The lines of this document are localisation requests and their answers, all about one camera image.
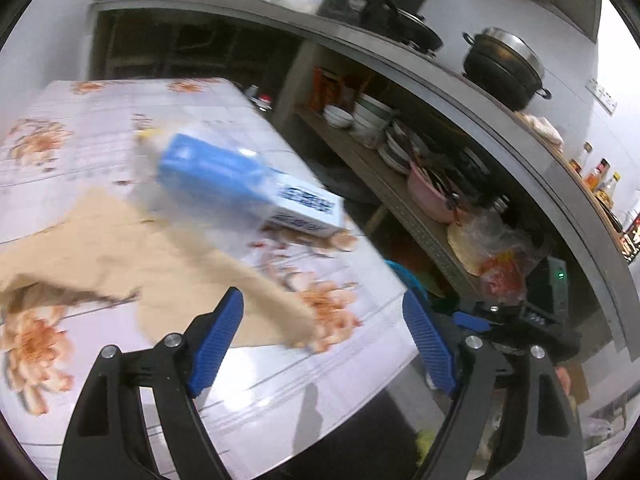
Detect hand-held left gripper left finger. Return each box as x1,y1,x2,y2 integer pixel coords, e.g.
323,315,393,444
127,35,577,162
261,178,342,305
57,286,246,480

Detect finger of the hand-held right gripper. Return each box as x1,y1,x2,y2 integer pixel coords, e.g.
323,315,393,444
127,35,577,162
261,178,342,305
452,301,527,342

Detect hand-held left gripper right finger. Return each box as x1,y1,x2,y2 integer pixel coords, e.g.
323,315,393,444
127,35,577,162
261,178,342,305
401,287,588,480

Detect blue plastic basket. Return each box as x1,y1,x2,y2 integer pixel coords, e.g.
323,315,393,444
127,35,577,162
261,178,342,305
385,259,426,301

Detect brown paper bag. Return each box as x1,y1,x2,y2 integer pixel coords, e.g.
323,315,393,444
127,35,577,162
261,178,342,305
0,186,321,351

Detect blue and white box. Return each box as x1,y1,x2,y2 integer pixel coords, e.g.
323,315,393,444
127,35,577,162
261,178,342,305
157,132,346,238

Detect red plastic bag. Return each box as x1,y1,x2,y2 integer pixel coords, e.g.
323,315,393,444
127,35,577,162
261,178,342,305
480,255,531,306

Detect floral tablecloth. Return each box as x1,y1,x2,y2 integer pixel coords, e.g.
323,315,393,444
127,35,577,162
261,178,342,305
0,77,421,480

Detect person's black pants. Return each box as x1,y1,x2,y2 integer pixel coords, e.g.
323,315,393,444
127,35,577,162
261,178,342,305
280,385,451,480

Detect red printed packet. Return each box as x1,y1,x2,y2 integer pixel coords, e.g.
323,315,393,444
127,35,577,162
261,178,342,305
620,210,640,263

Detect pink plastic basin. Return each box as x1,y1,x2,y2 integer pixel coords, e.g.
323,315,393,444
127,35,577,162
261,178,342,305
407,162,468,223

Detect sauce bottle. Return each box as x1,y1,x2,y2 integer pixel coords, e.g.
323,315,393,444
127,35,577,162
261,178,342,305
570,142,593,176
597,172,622,208
582,158,612,193

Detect stack of plates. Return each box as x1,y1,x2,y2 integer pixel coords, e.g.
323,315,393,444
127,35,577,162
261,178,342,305
377,120,431,173

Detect beige cloth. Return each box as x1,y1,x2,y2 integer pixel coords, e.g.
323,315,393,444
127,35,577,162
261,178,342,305
520,112,565,148

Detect concrete kitchen counter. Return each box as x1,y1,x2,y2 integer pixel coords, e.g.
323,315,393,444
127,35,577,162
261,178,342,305
90,0,631,361

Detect white bowl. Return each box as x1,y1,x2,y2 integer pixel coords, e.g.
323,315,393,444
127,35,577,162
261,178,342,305
322,104,353,130

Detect black pot with lid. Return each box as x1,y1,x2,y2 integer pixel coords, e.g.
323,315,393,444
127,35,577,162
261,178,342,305
462,27,552,111

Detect red seasoning packets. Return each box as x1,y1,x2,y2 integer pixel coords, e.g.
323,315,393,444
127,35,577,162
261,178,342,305
312,66,356,111

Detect black wok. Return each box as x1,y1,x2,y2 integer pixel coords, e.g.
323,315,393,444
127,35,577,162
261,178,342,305
382,0,445,53

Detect white wall socket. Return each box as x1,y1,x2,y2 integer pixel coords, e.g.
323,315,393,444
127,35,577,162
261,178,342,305
585,77,618,115

